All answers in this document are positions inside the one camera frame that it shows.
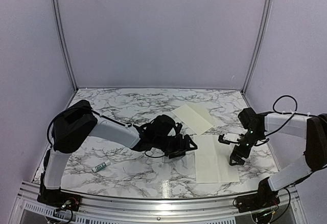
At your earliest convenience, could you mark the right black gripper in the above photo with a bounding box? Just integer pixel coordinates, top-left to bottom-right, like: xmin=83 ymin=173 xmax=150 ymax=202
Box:
xmin=229 ymin=129 xmax=264 ymax=165

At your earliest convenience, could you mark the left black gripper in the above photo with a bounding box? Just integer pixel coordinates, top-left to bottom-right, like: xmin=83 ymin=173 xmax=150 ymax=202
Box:
xmin=154 ymin=133 xmax=198 ymax=159

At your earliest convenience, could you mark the white letter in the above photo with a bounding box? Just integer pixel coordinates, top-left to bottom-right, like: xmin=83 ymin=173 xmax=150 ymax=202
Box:
xmin=193 ymin=135 xmax=240 ymax=184

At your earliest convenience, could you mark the cream paper envelope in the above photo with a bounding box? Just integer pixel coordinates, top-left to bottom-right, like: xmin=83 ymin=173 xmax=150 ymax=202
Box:
xmin=172 ymin=103 xmax=215 ymax=135

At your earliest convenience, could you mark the green white glue stick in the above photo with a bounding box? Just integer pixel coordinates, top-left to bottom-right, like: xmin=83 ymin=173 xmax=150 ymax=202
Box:
xmin=92 ymin=161 xmax=111 ymax=172

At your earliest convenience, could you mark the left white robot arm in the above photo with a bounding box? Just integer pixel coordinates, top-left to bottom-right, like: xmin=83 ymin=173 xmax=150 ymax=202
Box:
xmin=41 ymin=100 xmax=198 ymax=206

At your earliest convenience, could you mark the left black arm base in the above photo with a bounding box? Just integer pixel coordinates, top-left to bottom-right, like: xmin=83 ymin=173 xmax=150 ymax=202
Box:
xmin=37 ymin=172 xmax=81 ymax=211

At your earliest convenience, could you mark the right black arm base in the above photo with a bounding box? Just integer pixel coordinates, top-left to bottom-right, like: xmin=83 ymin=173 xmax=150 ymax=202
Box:
xmin=233 ymin=177 xmax=280 ymax=213

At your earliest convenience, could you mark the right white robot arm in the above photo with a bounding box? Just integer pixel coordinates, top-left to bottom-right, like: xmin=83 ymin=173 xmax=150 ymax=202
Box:
xmin=219 ymin=108 xmax=326 ymax=208

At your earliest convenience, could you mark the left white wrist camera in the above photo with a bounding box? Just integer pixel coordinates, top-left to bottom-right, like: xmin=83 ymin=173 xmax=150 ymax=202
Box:
xmin=174 ymin=122 xmax=182 ymax=135

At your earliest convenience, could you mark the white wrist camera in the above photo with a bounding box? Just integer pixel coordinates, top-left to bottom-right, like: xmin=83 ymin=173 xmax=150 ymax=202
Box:
xmin=174 ymin=122 xmax=182 ymax=135
xmin=218 ymin=133 xmax=242 ymax=145

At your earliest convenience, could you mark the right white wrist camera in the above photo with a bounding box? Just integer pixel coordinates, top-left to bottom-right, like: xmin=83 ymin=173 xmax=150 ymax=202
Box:
xmin=218 ymin=133 xmax=242 ymax=145

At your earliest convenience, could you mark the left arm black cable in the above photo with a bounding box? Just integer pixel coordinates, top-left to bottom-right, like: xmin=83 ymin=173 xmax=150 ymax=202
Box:
xmin=46 ymin=106 xmax=167 ymax=160

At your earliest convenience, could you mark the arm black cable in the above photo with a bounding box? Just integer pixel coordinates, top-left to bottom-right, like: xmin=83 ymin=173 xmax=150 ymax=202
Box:
xmin=46 ymin=106 xmax=167 ymax=160
xmin=252 ymin=95 xmax=317 ymax=145

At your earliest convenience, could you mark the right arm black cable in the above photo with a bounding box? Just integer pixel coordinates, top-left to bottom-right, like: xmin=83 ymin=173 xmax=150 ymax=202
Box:
xmin=252 ymin=95 xmax=317 ymax=145

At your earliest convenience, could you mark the front aluminium table rail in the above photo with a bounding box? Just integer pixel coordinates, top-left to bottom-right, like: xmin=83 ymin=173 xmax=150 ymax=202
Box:
xmin=10 ymin=180 xmax=307 ymax=224

